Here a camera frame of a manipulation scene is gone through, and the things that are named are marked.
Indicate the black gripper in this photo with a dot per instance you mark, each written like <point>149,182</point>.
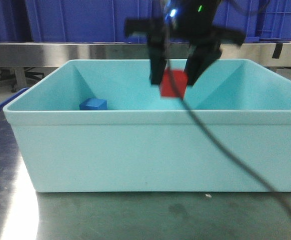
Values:
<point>187,20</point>

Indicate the red cube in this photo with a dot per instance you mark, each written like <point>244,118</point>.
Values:
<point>174,83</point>

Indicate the small blue cube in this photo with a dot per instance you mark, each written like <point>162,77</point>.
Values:
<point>93,104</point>

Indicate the blue crate upper right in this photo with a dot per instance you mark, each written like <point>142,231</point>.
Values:
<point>273,20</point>

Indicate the blue crate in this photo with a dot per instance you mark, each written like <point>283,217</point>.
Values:
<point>14,22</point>
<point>102,21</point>
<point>273,20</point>

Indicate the black tape strip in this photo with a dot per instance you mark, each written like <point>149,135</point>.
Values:
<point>277,50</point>

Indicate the light teal plastic tub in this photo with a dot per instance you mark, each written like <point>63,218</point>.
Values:
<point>144,142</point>

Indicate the blue crate upper middle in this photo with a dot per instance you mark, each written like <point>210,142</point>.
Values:
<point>102,21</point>

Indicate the black office chair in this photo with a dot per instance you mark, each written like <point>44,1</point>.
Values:
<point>20,76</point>

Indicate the blue crate upper left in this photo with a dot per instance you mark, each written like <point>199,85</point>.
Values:
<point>14,22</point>

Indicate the blue bin edge left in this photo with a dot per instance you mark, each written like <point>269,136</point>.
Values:
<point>14,96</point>

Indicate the steel shelf rail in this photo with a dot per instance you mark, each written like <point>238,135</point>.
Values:
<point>54,55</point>

